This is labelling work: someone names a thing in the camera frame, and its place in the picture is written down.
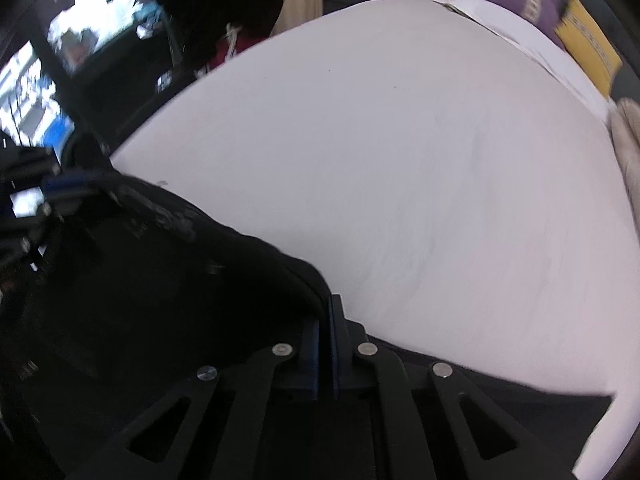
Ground beige folded duvet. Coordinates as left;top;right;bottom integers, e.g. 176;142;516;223
610;98;640;228

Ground large glass window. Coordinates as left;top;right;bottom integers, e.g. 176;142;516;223
1;0;179;152

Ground yellow patterned pillow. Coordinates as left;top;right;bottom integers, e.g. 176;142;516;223
555;0;623;98

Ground black denim pants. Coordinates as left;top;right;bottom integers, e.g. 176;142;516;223
1;171;611;479

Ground white pillow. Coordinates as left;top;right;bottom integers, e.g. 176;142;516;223
432;0;614;126

